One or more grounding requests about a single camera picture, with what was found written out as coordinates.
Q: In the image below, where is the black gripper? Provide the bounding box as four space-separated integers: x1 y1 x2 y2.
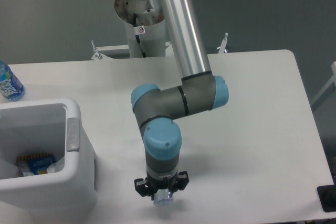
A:
134 171 189 201

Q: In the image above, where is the clear plastic bottle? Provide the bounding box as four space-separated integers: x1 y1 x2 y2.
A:
153 188 174 206

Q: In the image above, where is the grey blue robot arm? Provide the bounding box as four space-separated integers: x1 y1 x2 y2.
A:
114 0 229 205

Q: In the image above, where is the white plastic trash can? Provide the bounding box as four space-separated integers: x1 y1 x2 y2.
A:
1 98 98 211

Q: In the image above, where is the blue yellow snack packet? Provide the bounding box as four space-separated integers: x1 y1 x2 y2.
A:
17 153 56 176

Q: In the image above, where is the black device at table edge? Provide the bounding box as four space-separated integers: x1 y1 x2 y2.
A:
317 185 335 212

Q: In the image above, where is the blue labelled water bottle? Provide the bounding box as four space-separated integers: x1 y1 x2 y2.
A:
1 61 25 102

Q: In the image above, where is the white clamp bracket left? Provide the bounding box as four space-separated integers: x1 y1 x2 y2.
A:
91 40 130 60

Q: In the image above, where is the white clamp bracket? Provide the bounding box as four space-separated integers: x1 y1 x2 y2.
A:
217 32 229 54
91 40 130 60

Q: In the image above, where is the white clamp bracket right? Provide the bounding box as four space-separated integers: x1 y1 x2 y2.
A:
217 32 229 54

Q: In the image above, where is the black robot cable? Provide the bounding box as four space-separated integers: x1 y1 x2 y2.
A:
132 13 147 58

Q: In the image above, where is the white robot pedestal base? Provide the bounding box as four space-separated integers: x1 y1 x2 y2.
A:
114 0 174 58

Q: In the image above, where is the white table leg frame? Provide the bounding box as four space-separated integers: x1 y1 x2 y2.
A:
310 61 335 112

